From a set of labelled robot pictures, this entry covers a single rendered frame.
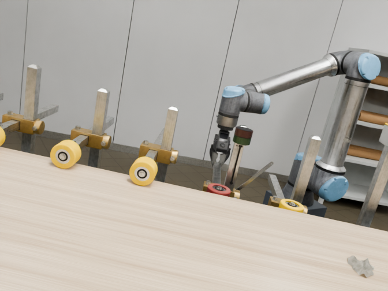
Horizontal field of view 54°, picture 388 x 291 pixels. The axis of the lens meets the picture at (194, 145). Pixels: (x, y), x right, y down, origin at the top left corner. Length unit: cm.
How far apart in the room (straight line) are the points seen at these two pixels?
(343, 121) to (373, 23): 249
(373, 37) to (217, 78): 163
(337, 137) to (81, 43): 283
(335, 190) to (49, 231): 146
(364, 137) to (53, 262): 399
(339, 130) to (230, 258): 118
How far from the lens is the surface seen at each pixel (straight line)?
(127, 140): 413
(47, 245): 87
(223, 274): 87
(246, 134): 125
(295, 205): 133
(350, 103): 194
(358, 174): 462
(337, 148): 198
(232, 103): 159
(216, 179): 147
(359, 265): 108
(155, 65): 395
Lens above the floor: 138
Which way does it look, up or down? 16 degrees down
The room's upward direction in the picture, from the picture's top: 12 degrees clockwise
